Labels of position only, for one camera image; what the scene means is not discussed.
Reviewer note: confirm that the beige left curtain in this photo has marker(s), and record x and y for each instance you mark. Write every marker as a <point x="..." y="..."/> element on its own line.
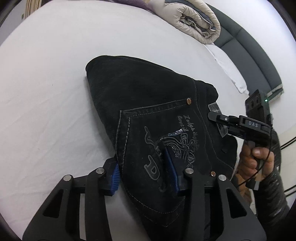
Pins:
<point x="31" y="6"/>

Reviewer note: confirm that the right forearm black jacket sleeve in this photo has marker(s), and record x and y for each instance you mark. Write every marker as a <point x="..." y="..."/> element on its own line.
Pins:
<point x="271" y="217"/>

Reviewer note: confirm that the black jeans pants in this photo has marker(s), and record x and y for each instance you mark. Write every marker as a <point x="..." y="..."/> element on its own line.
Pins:
<point x="142" y="104"/>

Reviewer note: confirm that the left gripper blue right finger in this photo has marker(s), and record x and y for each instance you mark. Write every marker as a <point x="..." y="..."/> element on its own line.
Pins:
<point x="175" y="164"/>

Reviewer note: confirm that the rolled beige grey duvet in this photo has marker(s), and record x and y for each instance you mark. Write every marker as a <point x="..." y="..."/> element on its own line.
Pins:
<point x="194" y="18"/>

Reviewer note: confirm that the white bed mattress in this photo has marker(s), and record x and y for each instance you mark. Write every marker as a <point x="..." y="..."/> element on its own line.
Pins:
<point x="49" y="127"/>

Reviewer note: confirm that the white bed pillow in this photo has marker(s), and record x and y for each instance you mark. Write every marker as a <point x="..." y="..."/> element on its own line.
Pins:
<point x="228" y="66"/>

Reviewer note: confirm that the dark grey upholstered headboard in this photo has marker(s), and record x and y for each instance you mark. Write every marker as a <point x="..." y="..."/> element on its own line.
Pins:
<point x="248" y="56"/>

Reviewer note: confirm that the person's right hand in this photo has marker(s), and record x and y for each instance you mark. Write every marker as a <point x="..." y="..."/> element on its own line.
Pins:
<point x="250" y="166"/>

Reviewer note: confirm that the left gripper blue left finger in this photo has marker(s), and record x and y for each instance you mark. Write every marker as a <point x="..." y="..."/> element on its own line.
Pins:
<point x="112" y="177"/>

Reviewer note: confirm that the purple pillow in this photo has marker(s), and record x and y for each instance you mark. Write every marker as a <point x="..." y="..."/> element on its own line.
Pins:
<point x="141" y="4"/>

